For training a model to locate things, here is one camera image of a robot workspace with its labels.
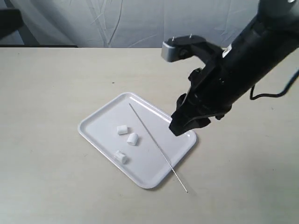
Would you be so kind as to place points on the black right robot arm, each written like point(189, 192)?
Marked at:
point(229, 73)

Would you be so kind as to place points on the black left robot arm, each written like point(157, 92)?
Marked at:
point(10, 20)

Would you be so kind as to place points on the grey wrinkled backdrop curtain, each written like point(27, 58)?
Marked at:
point(127, 23)

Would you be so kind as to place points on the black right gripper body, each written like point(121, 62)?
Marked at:
point(194, 105)

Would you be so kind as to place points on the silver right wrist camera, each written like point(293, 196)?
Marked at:
point(184, 47)

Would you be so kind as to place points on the white rectangular plastic tray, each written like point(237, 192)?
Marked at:
point(146, 166)

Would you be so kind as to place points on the thin metal skewer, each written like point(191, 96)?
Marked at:
point(160, 149)

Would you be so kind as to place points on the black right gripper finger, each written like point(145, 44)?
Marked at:
point(181, 123)

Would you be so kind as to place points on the white marshmallow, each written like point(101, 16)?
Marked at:
point(120, 157)
point(132, 139)
point(123, 129)

